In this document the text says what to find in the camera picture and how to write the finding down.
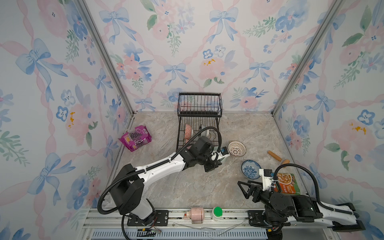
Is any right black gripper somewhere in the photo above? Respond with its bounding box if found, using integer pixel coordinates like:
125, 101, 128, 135
237, 180, 287, 220

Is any brown white lattice bowl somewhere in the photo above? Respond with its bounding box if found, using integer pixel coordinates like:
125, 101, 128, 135
228, 141, 247, 157

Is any red patterned bowl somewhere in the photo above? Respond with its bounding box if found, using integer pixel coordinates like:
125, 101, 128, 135
184, 124, 193, 143

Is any light green bowl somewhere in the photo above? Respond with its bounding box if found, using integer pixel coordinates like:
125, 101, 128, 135
218, 152, 230, 165

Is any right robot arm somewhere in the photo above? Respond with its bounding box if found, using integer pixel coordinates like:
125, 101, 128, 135
238, 164, 366, 237

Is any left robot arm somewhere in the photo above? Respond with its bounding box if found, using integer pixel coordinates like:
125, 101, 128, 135
97, 127, 225, 226

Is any black two-tier dish rack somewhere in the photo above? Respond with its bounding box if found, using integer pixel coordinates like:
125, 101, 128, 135
177, 92, 223, 149

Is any blue patterned bowl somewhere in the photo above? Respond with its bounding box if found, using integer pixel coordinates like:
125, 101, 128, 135
241, 160, 261, 180

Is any green lid bottle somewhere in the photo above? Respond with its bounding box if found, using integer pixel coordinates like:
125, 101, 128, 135
212, 207, 223, 221

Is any orange food packet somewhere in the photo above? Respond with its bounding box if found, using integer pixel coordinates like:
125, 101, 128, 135
277, 173, 301, 195

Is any wooden roller tool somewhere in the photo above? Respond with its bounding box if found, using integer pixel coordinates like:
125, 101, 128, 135
267, 151, 291, 165

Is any pink cup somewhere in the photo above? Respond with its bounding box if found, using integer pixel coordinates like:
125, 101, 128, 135
184, 208, 205, 224

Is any purple snack bag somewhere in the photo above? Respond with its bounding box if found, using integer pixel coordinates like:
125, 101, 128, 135
119, 125, 152, 152

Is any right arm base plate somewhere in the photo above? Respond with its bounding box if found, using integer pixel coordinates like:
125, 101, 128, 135
247, 209, 288, 228

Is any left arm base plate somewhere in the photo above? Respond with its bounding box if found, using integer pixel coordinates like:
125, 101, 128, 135
127, 210, 169, 227

